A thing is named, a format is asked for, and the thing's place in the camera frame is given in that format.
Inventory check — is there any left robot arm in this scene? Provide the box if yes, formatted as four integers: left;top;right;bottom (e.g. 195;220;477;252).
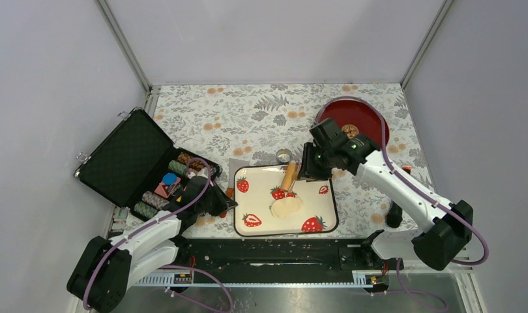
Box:
66;174;213;312

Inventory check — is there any wooden dough roller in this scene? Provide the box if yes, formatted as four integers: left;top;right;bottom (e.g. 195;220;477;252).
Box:
280;161;299;192

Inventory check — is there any blue poker chip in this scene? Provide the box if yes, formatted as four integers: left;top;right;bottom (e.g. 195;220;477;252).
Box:
162;173;177;186

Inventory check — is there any strawberry print tray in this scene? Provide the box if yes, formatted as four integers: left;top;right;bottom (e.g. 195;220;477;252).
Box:
234;165;339;237

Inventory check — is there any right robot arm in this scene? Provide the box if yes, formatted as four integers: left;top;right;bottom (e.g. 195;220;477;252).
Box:
298;119;473;271

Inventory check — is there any metal ring cutter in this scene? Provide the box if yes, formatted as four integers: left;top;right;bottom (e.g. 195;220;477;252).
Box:
276;149;293;164

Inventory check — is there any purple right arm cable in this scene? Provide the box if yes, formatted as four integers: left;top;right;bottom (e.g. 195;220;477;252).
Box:
315;95;490;267

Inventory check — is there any white dough ball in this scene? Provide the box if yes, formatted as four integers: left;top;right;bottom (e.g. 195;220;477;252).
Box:
270;197;303;219

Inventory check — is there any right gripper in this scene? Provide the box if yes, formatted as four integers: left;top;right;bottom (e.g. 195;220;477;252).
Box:
297;142;335;183

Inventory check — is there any black poker chip case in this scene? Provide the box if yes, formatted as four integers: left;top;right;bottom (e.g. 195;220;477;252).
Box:
74;108;222;209

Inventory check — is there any red round lacquer tray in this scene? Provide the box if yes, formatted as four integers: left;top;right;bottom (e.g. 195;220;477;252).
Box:
310;98;389;148

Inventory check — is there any scraper with wooden handle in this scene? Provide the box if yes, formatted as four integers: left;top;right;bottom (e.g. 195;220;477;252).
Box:
218;157;251;220

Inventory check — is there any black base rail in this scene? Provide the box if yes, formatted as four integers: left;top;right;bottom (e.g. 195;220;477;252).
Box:
140;239;397;288

